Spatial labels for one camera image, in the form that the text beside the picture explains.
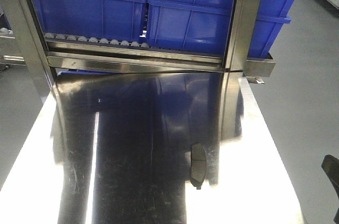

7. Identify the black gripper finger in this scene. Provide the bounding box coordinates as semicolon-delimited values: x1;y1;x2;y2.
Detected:
321;154;339;224

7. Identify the brake pad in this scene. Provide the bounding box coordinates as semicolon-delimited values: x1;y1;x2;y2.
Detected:
190;143;207;190

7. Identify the lower stacked blue bin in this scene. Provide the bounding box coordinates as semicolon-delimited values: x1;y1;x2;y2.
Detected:
147;0;291;58

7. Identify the left blue bin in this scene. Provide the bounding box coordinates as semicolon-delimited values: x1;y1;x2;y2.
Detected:
32;0;147;42

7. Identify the stainless steel rack frame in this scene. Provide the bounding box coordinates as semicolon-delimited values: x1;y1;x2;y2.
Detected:
1;0;275;99

